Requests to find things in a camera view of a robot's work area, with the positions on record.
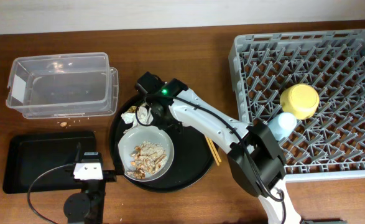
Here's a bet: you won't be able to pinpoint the wooden chopstick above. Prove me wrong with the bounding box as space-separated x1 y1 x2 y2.
205 136 219 166
212 141 221 163

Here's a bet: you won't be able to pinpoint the light blue plastic cup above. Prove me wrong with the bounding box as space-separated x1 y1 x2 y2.
267 112 297 141

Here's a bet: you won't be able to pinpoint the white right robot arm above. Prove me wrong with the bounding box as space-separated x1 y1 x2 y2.
111 73 301 223

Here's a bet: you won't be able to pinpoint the grey dishwasher rack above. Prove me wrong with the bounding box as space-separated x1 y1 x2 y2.
228 29 365 182

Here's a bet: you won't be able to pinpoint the crumpled white paper napkin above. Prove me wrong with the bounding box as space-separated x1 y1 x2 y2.
121 103 154 134

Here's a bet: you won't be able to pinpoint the gold foil wrapper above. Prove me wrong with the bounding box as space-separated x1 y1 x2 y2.
126 106 139 113

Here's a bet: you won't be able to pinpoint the food scraps on plate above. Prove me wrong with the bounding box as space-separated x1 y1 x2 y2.
127 141 168 180

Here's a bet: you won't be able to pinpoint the grey plate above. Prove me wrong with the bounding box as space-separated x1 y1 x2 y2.
118 126 174 182

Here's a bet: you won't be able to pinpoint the black rectangular tray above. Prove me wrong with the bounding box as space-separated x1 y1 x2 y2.
2 131 96 194

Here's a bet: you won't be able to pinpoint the clear plastic storage bin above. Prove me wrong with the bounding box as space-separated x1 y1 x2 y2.
6 52 118 119

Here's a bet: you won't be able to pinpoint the round black tray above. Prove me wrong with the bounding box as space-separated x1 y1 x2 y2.
109 95 214 193

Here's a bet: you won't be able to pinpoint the yellow plastic bowl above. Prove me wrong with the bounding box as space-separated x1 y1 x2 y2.
280 83 320 120

